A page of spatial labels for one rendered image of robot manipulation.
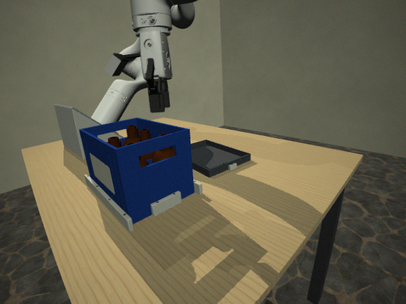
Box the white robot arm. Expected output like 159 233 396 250
91 0 197 125

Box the dark blue crate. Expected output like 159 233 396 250
80 118 195 224

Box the brown bottle with red base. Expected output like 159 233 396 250
139 129 155 160

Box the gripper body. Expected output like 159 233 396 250
136 29 172 80

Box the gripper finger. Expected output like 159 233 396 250
162 78 170 108
146 58 165 113

